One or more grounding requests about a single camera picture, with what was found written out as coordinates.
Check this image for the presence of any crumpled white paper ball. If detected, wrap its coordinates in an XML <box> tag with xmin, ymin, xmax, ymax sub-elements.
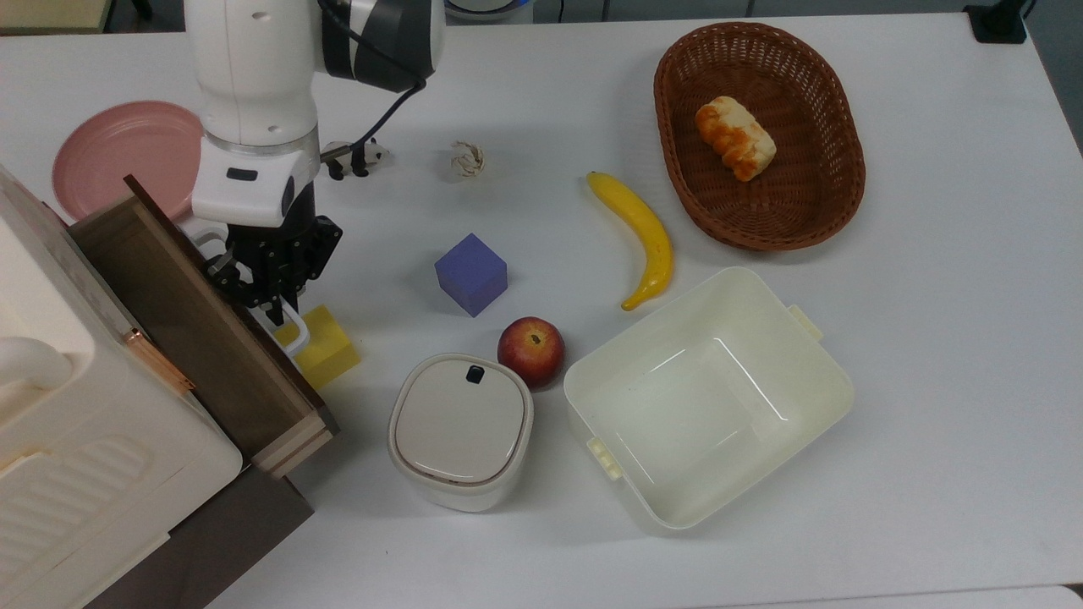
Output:
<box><xmin>450</xmin><ymin>140</ymin><xmax>487</xmax><ymax>179</ymax></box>

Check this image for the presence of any purple foam cube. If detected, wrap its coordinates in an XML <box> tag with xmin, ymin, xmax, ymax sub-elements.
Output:
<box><xmin>434</xmin><ymin>233</ymin><xmax>509</xmax><ymax>318</ymax></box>

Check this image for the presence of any small cream lidded trash can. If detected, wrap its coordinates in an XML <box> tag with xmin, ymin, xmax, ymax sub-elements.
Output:
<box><xmin>388</xmin><ymin>354</ymin><xmax>536</xmax><ymax>513</ymax></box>

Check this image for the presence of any red apple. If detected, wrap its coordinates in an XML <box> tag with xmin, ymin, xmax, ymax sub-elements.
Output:
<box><xmin>497</xmin><ymin>317</ymin><xmax>566</xmax><ymax>390</ymax></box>

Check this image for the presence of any yellow banana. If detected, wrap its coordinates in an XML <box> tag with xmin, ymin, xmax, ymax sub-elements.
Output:
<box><xmin>586</xmin><ymin>172</ymin><xmax>674</xmax><ymax>312</ymax></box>

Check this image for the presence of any dark wood drawer white handle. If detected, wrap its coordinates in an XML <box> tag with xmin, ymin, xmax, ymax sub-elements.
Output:
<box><xmin>69</xmin><ymin>175</ymin><xmax>341</xmax><ymax>480</ymax></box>

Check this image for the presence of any black stand base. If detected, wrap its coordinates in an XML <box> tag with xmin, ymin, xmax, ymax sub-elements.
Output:
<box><xmin>963</xmin><ymin>0</ymin><xmax>1029</xmax><ymax>45</ymax></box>

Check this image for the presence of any brown wicker basket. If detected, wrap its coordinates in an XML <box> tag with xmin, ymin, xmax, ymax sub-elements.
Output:
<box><xmin>653</xmin><ymin>22</ymin><xmax>867</xmax><ymax>252</ymax></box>

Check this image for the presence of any yellow foam cube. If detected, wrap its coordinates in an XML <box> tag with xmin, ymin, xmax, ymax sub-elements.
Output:
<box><xmin>275</xmin><ymin>304</ymin><xmax>362</xmax><ymax>392</ymax></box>

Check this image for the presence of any small panda toy figure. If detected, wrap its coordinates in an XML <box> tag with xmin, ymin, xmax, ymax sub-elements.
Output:
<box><xmin>320</xmin><ymin>138</ymin><xmax>390</xmax><ymax>180</ymax></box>

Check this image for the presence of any cream plastic storage box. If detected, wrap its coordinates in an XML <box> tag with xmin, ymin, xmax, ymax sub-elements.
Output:
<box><xmin>0</xmin><ymin>165</ymin><xmax>245</xmax><ymax>609</ymax></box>

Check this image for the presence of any tan box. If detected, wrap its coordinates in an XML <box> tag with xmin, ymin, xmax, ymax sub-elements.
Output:
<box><xmin>0</xmin><ymin>0</ymin><xmax>115</xmax><ymax>36</ymax></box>

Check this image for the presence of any pink plastic plate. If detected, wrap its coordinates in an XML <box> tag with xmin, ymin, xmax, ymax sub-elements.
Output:
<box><xmin>52</xmin><ymin>101</ymin><xmax>204</xmax><ymax>222</ymax></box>

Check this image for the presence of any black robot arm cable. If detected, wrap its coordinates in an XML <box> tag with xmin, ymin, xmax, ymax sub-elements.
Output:
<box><xmin>317</xmin><ymin>0</ymin><xmax>428</xmax><ymax>162</ymax></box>

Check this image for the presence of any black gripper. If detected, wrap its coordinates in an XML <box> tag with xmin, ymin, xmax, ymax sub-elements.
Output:
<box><xmin>206</xmin><ymin>182</ymin><xmax>344</xmax><ymax>329</ymax></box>

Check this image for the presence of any cream open plastic bin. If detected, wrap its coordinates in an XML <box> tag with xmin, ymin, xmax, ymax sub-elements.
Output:
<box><xmin>563</xmin><ymin>267</ymin><xmax>855</xmax><ymax>532</ymax></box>

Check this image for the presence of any orange latch strip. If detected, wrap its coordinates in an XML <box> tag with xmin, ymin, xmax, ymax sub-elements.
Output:
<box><xmin>125</xmin><ymin>328</ymin><xmax>195</xmax><ymax>394</ymax></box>

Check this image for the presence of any bread piece orange crust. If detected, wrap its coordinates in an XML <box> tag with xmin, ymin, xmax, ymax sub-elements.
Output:
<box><xmin>695</xmin><ymin>96</ymin><xmax>778</xmax><ymax>183</ymax></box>

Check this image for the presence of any dark wood drawer cabinet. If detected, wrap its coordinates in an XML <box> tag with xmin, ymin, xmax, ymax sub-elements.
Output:
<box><xmin>85</xmin><ymin>464</ymin><xmax>316</xmax><ymax>609</ymax></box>

